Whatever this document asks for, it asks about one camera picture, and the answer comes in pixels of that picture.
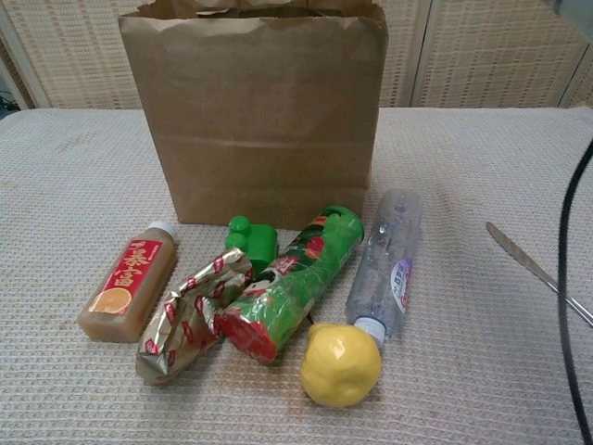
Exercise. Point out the clear plastic water bottle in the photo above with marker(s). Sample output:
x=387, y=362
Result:
x=384, y=264

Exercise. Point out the gold foil snack packet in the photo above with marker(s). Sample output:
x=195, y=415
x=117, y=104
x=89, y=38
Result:
x=185, y=320

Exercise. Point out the yellow toy pear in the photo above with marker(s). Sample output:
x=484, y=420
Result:
x=340, y=366

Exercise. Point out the brown paper bag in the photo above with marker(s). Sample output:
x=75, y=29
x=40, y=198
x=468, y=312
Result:
x=259, y=116

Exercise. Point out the green plastic toy block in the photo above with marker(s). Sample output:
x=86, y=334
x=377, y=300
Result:
x=259, y=243

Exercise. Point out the green chips can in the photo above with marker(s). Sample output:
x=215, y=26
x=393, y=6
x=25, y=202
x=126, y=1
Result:
x=296, y=283

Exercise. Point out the tea bottle with red label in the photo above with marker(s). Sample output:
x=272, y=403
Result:
x=125, y=283

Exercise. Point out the silver table knife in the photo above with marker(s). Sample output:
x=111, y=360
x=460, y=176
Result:
x=519, y=257

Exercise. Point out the white woven tablecloth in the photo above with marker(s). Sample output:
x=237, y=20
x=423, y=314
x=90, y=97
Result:
x=69, y=185

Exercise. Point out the bamboo folding screen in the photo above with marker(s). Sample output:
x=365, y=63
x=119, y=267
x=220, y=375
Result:
x=69, y=46

